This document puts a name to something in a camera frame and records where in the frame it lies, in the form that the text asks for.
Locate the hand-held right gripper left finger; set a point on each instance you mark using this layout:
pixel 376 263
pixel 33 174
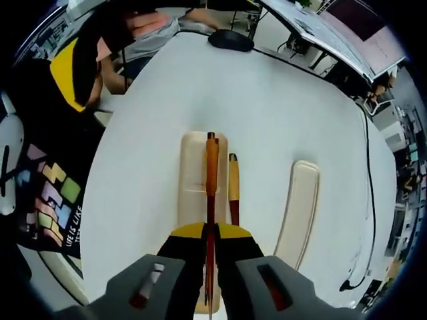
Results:
pixel 133 286

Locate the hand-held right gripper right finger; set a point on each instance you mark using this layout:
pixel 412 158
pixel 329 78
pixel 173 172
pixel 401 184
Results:
pixel 283 293

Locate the cream cutlery case lid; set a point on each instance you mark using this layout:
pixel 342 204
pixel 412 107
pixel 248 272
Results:
pixel 302 206

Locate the cream cutlery case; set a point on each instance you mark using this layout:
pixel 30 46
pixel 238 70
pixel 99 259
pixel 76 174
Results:
pixel 193 160

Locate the white chest-worn device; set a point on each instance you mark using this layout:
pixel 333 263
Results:
pixel 13 133

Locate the black computer mouse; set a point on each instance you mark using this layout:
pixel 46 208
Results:
pixel 230 40

